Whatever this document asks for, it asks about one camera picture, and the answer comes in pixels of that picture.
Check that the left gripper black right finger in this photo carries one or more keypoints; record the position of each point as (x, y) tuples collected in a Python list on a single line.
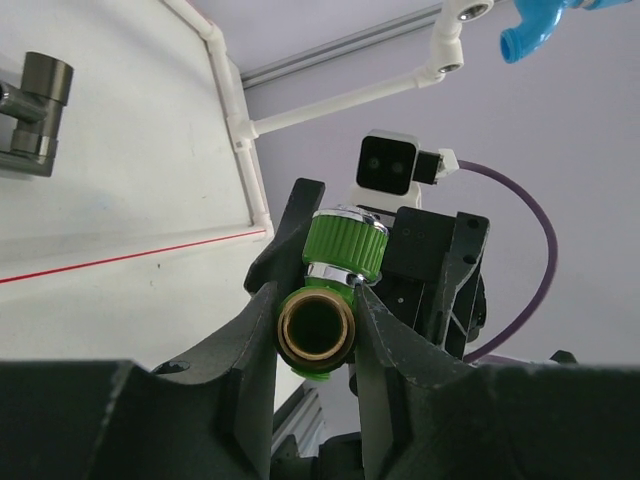
[(500, 420)]

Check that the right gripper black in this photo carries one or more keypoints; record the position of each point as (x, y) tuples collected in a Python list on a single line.
[(431, 276)]

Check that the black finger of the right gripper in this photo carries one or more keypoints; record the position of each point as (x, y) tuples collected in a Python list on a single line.
[(281, 260)]

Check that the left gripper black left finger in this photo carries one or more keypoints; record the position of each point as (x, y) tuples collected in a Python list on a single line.
[(205, 414)]

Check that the green plastic water faucet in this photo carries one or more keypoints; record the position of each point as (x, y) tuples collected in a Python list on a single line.
[(316, 325)]

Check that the white PVC pipe frame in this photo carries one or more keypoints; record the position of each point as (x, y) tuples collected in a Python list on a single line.
[(446, 56)]

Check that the blue plastic water faucet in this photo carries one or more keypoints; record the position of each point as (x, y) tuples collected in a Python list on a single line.
[(538, 20)]

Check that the grey metal long-spout faucet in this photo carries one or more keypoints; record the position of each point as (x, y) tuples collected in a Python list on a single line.
[(37, 105)]

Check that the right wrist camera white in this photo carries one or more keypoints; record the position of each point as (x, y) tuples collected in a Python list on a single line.
[(391, 170)]

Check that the aluminium enclosure frame post right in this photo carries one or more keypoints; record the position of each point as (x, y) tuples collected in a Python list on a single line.
[(341, 47)]

